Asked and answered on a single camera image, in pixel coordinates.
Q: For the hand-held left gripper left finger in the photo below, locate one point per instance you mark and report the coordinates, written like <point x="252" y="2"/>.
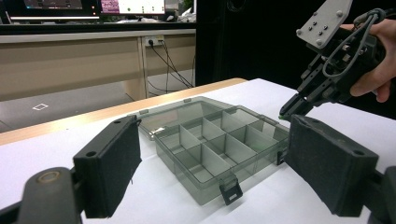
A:
<point x="109" y="168"/>

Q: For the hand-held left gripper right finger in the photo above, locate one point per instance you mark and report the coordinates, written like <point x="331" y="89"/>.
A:
<point x="330" y="165"/>

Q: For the small green plastic piece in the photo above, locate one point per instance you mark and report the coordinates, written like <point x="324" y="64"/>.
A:
<point x="281" y="117"/>

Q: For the grey transparent compartment box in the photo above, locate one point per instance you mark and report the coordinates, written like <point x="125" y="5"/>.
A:
<point x="211" y="161"/>

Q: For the black curtain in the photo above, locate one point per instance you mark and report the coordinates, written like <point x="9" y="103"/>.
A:
<point x="255" y="40"/>

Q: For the white table sheet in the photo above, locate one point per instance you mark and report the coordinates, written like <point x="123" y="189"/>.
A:
<point x="249" y="205"/>

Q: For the beige wooden desk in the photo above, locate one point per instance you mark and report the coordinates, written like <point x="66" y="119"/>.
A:
<point x="77" y="65"/>

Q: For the white power socket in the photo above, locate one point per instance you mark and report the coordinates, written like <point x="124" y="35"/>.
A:
<point x="153" y="40"/>

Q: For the bright computer monitor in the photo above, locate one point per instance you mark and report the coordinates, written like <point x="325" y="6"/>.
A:
<point x="134" y="6"/>

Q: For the dark computer monitor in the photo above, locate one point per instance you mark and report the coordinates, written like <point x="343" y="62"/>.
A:
<point x="53" y="6"/>

